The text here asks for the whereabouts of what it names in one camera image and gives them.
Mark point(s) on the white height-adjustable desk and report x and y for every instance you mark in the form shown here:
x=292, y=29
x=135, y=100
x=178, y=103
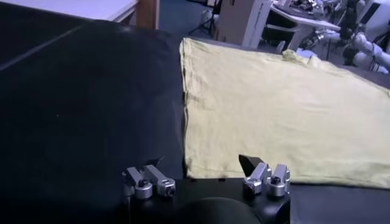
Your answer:
x=304, y=21

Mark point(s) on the white round device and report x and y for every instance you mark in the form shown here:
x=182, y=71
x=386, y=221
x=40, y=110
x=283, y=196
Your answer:
x=208, y=15

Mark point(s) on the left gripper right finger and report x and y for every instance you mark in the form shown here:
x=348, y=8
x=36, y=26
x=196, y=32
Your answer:
x=259, y=173

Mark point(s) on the white table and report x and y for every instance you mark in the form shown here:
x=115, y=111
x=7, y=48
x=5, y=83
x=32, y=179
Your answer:
x=76, y=7

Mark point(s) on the yellow-green t-shirt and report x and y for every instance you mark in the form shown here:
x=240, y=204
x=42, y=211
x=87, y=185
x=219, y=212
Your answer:
x=274, y=115

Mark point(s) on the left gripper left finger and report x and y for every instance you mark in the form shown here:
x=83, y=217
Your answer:
x=158, y=178

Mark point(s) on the tall white cardboard box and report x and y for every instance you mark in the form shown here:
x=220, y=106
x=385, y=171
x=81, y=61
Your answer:
x=237, y=21

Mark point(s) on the black tripod stand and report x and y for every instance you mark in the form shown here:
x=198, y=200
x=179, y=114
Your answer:
x=210, y=18

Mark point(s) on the white humanoid robot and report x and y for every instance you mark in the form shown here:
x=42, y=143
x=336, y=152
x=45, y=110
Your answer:
x=365, y=45

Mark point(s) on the black tablecloth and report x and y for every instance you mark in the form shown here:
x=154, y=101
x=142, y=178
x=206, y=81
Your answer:
x=91, y=121

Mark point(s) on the black side table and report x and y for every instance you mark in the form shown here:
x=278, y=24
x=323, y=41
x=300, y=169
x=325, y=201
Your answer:
x=27, y=30

